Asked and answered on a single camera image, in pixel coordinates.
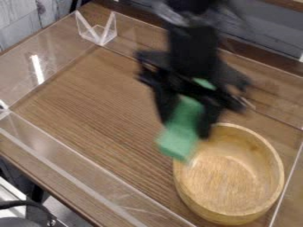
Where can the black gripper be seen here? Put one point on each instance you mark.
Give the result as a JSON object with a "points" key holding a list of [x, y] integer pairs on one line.
{"points": [[190, 70]]}

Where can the green rectangular block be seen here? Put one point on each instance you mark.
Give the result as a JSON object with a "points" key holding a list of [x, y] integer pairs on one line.
{"points": [[179, 138]]}

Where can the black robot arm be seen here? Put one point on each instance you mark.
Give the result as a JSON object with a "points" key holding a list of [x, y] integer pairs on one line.
{"points": [[188, 13]]}

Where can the brown wooden bowl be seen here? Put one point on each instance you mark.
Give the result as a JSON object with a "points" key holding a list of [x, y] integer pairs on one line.
{"points": [[234, 177]]}

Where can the clear acrylic corner bracket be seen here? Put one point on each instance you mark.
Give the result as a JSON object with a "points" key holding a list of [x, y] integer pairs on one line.
{"points": [[97, 34]]}

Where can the clear acrylic tray wall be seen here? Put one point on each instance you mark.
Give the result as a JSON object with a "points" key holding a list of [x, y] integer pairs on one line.
{"points": [[91, 154]]}

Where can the black clamp with cable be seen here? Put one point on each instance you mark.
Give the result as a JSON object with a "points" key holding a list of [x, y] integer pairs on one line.
{"points": [[13, 215]]}

